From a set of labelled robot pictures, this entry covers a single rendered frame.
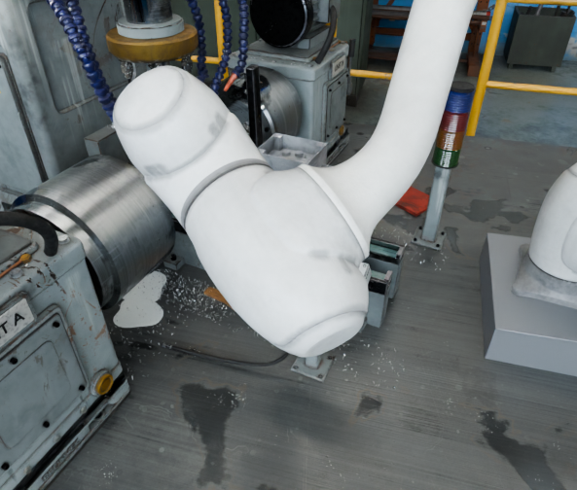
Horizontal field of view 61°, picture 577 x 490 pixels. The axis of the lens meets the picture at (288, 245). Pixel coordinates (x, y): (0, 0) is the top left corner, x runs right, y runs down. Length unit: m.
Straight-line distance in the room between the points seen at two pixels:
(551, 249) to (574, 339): 0.17
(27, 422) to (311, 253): 0.57
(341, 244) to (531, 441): 0.69
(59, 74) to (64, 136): 0.13
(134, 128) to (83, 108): 0.81
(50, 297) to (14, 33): 0.55
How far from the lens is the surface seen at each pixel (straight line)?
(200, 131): 0.44
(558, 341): 1.07
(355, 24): 4.16
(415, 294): 1.20
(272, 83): 1.37
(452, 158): 1.23
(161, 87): 0.45
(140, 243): 0.92
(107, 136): 1.13
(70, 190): 0.91
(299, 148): 1.07
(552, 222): 1.07
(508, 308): 1.09
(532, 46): 5.68
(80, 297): 0.83
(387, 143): 0.44
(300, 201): 0.39
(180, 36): 1.06
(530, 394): 1.08
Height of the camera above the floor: 1.59
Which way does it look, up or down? 37 degrees down
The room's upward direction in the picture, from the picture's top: straight up
